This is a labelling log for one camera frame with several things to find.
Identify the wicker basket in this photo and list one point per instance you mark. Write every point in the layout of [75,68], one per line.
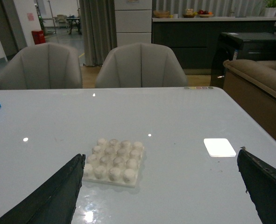
[161,14]

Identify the dark kitchen counter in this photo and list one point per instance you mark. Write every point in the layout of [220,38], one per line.
[194,40]

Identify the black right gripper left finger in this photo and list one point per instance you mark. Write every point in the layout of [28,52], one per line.
[54,202]

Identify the fruit plate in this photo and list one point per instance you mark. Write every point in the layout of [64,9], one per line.
[204,14]

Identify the snack bowl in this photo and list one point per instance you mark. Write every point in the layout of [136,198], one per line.
[189,13]

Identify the beige sofa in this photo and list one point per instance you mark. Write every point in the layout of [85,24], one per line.
[252,84]

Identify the white studded base plate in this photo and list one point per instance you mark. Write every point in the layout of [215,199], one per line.
[114,162]

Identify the right grey armchair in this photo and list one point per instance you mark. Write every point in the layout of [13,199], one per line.
[141,65]

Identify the white drawer cabinet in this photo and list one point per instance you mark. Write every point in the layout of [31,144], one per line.
[133,19]

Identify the grey armchair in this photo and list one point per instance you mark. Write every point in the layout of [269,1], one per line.
[43,66]
[141,65]

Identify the white potted plant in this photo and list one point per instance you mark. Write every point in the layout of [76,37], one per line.
[269,8]

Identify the left grey armchair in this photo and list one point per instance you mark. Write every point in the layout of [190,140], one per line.
[43,66]

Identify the black appliance box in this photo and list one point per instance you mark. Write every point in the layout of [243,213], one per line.
[232,46]

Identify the grey curtain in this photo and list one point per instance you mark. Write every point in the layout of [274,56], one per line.
[98,29]

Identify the red box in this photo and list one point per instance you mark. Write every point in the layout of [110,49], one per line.
[38,36]

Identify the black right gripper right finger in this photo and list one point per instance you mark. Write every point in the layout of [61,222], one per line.
[260,181]

